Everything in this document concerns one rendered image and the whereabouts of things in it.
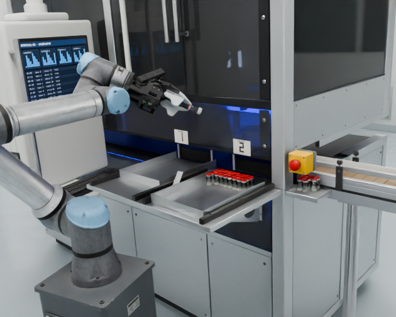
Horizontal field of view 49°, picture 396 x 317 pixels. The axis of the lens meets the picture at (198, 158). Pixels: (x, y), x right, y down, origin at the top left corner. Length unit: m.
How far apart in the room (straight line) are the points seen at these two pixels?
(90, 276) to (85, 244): 0.09
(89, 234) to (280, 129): 0.77
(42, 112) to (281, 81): 0.82
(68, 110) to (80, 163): 1.07
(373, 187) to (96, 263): 0.95
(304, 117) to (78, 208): 0.90
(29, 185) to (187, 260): 1.10
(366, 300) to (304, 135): 1.23
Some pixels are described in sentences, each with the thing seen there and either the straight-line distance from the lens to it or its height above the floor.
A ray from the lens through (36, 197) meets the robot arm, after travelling 1.31.
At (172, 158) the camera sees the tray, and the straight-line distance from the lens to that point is 2.09.
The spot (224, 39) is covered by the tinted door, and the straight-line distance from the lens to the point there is 1.71.
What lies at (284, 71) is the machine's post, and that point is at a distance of 1.55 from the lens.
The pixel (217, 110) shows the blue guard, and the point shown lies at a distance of 1.76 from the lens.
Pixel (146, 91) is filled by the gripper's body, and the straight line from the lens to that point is 1.34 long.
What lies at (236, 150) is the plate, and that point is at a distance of 1.73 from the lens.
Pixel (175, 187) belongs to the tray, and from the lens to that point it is 1.65.
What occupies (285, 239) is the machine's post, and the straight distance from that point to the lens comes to 1.74.
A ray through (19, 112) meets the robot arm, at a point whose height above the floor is 1.31.
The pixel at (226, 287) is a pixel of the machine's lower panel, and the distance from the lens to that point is 2.06.
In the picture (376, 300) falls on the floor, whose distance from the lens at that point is 2.68.
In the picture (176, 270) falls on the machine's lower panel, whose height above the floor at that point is 0.30.
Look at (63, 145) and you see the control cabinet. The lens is 2.14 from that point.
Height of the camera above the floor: 1.47
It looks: 17 degrees down
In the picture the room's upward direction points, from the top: 3 degrees counter-clockwise
